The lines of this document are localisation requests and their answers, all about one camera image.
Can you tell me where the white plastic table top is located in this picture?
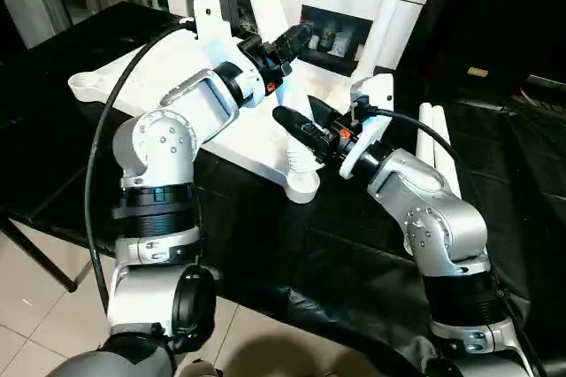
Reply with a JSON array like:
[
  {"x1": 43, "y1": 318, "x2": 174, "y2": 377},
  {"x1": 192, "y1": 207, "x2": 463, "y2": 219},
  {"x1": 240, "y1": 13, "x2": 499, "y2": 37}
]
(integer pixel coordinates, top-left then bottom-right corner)
[{"x1": 68, "y1": 29, "x2": 371, "y2": 206}]

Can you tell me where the black plastic mat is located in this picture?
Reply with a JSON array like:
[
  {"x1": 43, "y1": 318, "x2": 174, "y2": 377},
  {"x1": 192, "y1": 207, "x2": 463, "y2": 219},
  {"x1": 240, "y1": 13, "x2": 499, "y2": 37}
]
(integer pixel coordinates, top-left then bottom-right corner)
[{"x1": 0, "y1": 0, "x2": 566, "y2": 377}]

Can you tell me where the black metal table leg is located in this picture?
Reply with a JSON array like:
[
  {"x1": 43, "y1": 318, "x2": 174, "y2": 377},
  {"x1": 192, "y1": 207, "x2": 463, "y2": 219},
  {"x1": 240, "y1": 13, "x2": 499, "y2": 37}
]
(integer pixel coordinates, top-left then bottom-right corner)
[{"x1": 0, "y1": 212, "x2": 90, "y2": 294}]

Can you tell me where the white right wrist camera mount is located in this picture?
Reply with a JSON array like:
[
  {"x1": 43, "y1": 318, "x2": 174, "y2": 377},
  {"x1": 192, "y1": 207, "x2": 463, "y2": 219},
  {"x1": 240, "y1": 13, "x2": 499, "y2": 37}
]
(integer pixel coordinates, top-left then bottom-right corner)
[{"x1": 339, "y1": 73, "x2": 395, "y2": 180}]

